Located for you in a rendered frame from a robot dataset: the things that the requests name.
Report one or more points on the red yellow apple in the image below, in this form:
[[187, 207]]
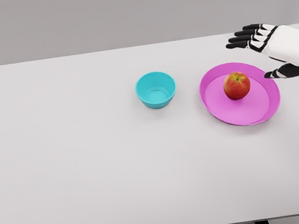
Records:
[[236, 85]]

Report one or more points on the pink plate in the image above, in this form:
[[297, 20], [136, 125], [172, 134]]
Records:
[[238, 108]]

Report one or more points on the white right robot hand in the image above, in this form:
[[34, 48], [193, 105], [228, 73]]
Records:
[[289, 43]]

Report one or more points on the blue bowl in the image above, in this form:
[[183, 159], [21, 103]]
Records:
[[156, 90]]

